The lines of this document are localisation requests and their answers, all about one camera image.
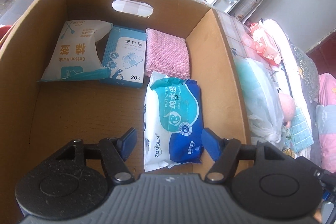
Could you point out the brown cardboard box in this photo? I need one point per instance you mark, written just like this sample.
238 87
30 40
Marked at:
38 118

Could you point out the pink plush pig toy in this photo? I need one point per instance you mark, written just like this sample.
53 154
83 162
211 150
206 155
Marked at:
288 108

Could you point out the teal checkered cloth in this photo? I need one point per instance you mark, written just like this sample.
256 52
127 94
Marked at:
299 135

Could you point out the blue wet wipes pack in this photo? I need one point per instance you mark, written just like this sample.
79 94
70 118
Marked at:
173 122

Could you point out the white cotton swab bag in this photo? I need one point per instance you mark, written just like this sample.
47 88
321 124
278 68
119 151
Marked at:
75 56

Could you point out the blue bandage box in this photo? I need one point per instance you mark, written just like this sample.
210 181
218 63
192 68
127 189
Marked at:
124 57

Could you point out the pink scrubbing sponge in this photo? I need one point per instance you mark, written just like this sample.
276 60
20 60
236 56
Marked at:
166 54

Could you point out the white rolled blanket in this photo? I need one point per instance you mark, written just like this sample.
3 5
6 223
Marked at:
295 81

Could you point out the pink blue quilt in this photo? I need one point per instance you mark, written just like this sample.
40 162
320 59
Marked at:
325 120

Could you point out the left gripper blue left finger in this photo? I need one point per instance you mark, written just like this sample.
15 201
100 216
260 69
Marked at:
126 144

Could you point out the red wet wipes pack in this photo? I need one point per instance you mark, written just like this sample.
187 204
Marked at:
265 45

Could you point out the white tied plastic bag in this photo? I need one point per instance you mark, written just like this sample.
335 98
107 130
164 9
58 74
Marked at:
264 112

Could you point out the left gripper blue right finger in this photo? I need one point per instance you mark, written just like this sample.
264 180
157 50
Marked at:
213 144

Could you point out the dark floral pillow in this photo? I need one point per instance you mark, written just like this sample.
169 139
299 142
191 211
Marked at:
308 72

